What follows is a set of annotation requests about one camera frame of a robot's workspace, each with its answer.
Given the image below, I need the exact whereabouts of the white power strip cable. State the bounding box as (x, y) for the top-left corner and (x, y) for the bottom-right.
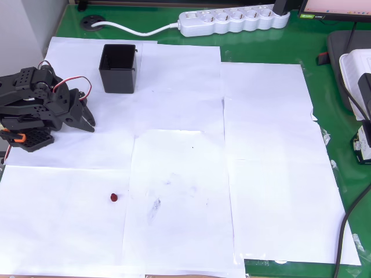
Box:
(91, 21), (181, 37)

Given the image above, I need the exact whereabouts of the white foam food container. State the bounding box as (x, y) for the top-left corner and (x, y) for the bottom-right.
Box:
(339, 49), (371, 121)

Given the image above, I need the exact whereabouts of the thin black cable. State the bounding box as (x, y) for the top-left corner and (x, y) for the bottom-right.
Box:
(345, 21), (358, 53)

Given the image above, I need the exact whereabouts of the black square cup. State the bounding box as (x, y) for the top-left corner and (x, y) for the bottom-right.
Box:
(98, 43), (139, 94)

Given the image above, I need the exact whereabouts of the small green white carton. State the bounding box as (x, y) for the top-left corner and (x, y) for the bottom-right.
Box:
(350, 119), (371, 166)

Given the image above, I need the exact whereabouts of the thick black cable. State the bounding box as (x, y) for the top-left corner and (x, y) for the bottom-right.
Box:
(332, 182), (371, 278)

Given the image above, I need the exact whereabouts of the black desk cable grommet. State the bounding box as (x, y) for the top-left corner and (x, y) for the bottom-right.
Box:
(80, 15), (106, 32)

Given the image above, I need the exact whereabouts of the black device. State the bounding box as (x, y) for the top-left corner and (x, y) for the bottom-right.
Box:
(357, 73), (371, 120)

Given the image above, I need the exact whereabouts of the red black small gadget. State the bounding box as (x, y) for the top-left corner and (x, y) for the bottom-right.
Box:
(317, 51), (332, 66)

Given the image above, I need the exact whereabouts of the black power plug adapter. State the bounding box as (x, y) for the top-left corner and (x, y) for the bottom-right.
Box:
(273, 0), (291, 16)

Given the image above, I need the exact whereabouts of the grey fabric pad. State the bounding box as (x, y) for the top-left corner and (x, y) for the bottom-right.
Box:
(326, 30), (371, 113)

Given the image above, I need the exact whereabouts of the white power strip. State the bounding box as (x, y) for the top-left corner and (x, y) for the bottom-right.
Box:
(177, 4), (291, 38)

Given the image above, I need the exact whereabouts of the black computer monitor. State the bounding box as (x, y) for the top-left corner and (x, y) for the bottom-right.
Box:
(298, 0), (371, 23)

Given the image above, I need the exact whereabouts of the red white servo wire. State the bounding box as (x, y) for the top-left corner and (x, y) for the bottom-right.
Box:
(39, 60), (92, 102)

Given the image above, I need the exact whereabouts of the orange black table clamp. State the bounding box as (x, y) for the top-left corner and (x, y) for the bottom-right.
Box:
(0, 129), (27, 144)

